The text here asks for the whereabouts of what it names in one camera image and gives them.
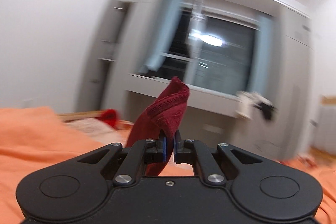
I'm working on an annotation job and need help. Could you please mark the grey padded wooden headboard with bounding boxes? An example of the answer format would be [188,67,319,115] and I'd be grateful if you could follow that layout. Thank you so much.
[311,95,336,157]

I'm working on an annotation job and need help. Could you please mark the black object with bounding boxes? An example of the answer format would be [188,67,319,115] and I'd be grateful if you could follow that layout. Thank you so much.
[256,98,278,123]

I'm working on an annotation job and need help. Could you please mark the window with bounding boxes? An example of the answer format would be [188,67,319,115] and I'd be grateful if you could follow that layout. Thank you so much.
[146,0,273,98]

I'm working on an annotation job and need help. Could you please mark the pale pink blanket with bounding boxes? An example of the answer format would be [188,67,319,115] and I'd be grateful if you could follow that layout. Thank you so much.
[64,116,133,142]

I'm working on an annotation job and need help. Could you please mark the grey open shelf unit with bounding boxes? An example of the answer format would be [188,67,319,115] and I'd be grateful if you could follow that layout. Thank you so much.
[88,0,133,113]

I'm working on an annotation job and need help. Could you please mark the white cloth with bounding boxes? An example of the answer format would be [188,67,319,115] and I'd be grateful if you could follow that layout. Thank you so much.
[235,91,259,121]

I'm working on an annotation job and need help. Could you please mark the orange bed sheet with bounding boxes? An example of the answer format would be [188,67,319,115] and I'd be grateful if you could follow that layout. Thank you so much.
[0,106,336,224]

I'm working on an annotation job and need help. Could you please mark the grey tall cabinet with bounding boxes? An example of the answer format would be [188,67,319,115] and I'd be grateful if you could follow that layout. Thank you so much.
[273,4,317,157]

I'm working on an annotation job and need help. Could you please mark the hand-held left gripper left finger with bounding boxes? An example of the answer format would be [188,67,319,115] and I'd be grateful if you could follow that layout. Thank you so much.
[77,137,168,186]

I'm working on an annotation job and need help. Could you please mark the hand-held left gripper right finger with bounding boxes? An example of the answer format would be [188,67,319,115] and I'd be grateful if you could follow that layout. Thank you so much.
[173,134,264,186]

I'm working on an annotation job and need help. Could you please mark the dark red knit garment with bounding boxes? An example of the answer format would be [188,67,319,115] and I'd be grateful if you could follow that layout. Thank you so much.
[123,76,190,177]

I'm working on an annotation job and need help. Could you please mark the grey window ledge cabinet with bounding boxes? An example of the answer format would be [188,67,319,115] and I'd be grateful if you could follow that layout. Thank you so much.
[125,73,265,146]

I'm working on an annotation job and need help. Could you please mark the small red object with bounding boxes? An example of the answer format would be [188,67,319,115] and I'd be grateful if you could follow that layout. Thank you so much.
[98,109,119,128]

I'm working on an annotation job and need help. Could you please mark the light blue curtain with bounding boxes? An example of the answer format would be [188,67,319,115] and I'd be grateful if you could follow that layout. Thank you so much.
[247,14,274,94]
[143,0,184,75]

